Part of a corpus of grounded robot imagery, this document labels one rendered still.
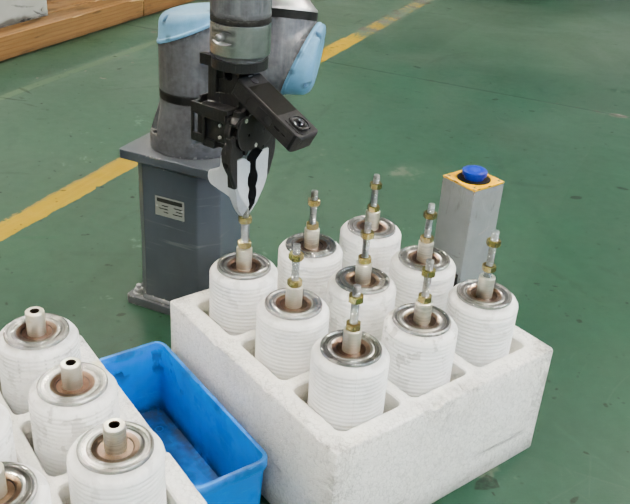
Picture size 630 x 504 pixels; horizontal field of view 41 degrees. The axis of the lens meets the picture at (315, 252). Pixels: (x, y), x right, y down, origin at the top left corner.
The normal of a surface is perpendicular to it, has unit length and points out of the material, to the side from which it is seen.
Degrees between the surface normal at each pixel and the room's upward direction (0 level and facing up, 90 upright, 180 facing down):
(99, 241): 0
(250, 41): 90
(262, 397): 90
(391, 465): 90
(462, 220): 90
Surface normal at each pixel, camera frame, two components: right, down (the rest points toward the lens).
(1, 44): 0.91, 0.25
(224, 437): -0.81, 0.20
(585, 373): 0.06, -0.88
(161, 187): -0.41, 0.41
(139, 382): 0.58, 0.39
